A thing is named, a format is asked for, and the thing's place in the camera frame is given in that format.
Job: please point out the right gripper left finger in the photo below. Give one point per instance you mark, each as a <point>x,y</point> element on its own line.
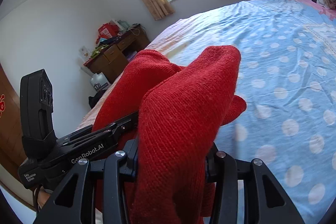
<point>74,199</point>

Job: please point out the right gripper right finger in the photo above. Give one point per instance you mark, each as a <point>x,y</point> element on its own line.
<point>265,200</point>

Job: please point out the red knitted sweater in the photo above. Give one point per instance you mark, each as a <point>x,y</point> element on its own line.
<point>180,111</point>

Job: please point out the left hand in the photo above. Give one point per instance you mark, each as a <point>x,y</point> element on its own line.
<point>43,197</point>

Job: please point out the brown wooden door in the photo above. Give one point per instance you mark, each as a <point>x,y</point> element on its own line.
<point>12,152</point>

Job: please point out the black bag on floor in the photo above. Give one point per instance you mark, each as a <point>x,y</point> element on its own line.
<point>93,100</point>

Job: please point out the white paper shopping bag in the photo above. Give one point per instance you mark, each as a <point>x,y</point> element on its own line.
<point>100,82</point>

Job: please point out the brown wooden desk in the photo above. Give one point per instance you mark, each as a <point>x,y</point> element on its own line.
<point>113,59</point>

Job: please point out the pink and blue bedsheet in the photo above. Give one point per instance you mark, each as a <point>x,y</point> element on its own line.
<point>286,77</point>

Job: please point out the green yellow cloth on desk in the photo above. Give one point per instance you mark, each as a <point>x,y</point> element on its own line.
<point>98,50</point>

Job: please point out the red gift bag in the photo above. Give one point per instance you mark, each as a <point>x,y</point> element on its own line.
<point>108,30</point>

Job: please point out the black camera box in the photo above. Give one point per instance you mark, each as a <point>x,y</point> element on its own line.
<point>36,107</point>

